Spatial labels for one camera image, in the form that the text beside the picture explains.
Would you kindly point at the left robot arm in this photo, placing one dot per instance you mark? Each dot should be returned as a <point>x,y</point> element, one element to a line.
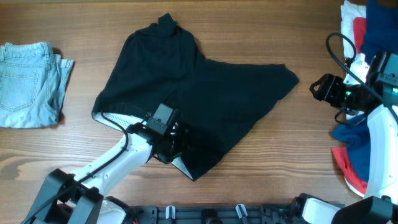
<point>82,196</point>

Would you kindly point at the red garment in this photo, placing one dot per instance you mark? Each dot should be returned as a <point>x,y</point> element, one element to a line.
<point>353,159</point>

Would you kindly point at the white garment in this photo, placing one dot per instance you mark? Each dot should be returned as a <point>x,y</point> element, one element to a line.
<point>353,26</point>

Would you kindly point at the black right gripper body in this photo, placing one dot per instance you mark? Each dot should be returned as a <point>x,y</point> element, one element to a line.
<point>323,89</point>

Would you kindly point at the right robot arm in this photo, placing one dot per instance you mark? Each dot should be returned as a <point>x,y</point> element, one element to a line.
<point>377,96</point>

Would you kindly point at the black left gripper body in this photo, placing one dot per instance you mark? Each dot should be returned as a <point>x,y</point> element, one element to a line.
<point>173,146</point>

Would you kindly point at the navy blue garment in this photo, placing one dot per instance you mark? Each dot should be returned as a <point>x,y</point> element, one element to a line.
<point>380,36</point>

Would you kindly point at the folded light blue jeans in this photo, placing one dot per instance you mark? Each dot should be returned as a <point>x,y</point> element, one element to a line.
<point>33,85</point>

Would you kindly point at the black shorts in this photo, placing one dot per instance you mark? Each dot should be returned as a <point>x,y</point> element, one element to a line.
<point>218,103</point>

